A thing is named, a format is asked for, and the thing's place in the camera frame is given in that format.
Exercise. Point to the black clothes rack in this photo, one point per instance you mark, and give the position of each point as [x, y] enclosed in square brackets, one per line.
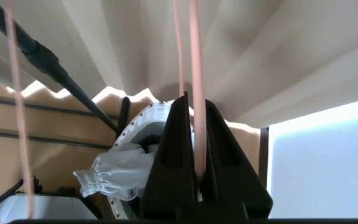
[42, 59]

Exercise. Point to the white laundry basket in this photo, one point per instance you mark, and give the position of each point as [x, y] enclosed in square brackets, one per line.
[154, 116]

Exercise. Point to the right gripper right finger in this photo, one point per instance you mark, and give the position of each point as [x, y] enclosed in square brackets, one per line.
[235, 186]

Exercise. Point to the pink clothes hanger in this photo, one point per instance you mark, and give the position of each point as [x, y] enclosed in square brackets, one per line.
[199, 93]
[19, 109]

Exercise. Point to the beige curtain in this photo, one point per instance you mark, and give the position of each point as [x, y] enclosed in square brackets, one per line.
[259, 46]

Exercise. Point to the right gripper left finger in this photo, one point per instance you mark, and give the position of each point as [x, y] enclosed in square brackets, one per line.
[169, 177]

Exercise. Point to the pale grey garment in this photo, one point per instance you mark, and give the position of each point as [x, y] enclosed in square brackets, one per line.
[120, 171]

